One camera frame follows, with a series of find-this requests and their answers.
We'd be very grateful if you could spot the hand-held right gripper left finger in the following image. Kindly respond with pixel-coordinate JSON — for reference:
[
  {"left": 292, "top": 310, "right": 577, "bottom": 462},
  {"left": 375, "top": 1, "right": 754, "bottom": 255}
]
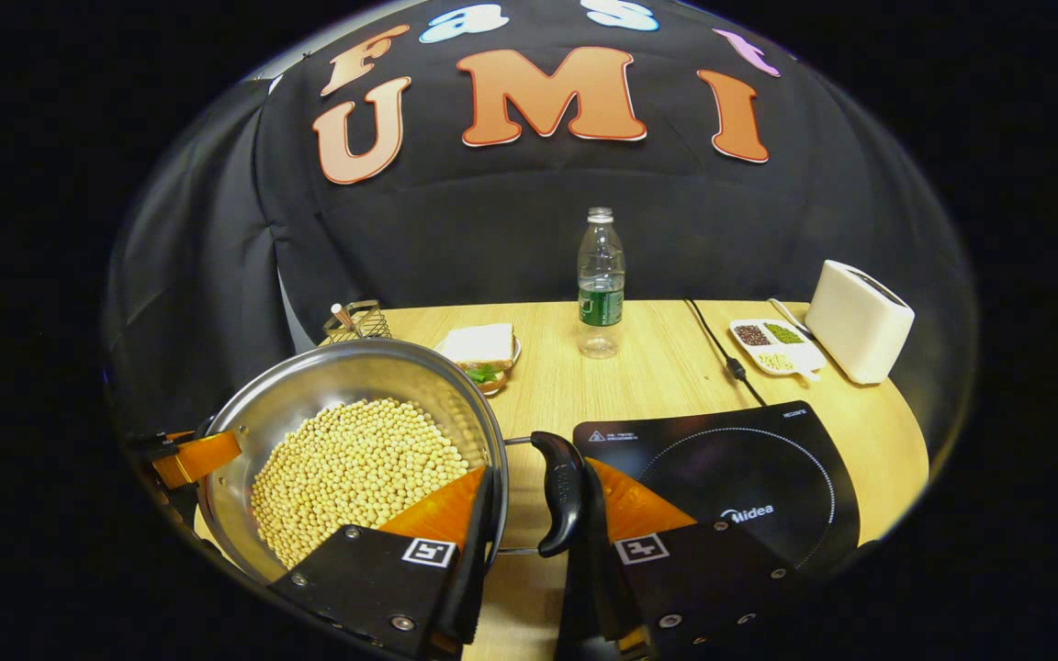
[{"left": 270, "top": 464, "right": 498, "bottom": 661}]

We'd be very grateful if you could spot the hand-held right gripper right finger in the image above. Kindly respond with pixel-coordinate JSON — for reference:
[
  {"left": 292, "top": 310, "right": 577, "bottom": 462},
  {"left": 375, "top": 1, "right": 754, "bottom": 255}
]
[{"left": 555, "top": 456, "right": 801, "bottom": 661}]

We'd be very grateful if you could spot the stainless steel pot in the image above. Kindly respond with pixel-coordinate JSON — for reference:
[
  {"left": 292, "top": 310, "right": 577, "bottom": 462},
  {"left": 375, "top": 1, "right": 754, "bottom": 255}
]
[{"left": 197, "top": 338, "right": 590, "bottom": 586}]

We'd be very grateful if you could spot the black induction cooktop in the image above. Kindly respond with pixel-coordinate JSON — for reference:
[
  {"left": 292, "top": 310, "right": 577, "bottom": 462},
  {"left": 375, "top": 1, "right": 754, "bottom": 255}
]
[{"left": 573, "top": 400, "right": 862, "bottom": 575}]

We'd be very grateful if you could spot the pile of yellow soybeans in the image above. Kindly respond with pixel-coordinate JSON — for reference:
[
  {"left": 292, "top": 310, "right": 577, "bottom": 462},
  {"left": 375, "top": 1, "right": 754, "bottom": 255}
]
[{"left": 251, "top": 398, "right": 472, "bottom": 570}]

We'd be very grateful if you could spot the small green plate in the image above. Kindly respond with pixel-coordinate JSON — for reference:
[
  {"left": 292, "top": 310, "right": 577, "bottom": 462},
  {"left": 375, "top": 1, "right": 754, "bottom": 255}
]
[{"left": 437, "top": 335, "right": 523, "bottom": 396}]

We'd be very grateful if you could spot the white divided bean dish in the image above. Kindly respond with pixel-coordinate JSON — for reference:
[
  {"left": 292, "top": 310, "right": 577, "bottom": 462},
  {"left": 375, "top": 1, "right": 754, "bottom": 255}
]
[{"left": 729, "top": 318, "right": 827, "bottom": 381}]

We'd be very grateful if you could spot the clear plastic water bottle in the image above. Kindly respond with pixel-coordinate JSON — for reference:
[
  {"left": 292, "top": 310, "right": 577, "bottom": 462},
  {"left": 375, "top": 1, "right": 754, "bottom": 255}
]
[{"left": 577, "top": 207, "right": 626, "bottom": 359}]

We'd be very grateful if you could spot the black backdrop cloth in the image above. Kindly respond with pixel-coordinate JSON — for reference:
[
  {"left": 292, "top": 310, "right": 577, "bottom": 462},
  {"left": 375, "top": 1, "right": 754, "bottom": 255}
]
[{"left": 105, "top": 0, "right": 978, "bottom": 442}]

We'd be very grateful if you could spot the white toaster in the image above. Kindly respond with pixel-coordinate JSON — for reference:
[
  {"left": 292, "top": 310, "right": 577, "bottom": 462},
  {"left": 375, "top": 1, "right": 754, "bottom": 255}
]
[{"left": 805, "top": 260, "right": 916, "bottom": 385}]

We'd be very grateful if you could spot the wire mesh basket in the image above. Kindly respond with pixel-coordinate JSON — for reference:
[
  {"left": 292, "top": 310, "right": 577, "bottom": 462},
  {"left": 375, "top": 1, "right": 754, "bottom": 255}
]
[{"left": 322, "top": 300, "right": 392, "bottom": 345}]

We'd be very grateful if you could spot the black power cable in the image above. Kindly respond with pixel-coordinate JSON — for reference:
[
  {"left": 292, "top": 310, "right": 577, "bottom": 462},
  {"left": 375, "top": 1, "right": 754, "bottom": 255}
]
[{"left": 683, "top": 298, "right": 769, "bottom": 408}]

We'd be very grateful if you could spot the white power cable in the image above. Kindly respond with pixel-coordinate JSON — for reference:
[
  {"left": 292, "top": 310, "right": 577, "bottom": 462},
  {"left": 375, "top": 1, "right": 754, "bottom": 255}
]
[{"left": 768, "top": 298, "right": 812, "bottom": 337}]

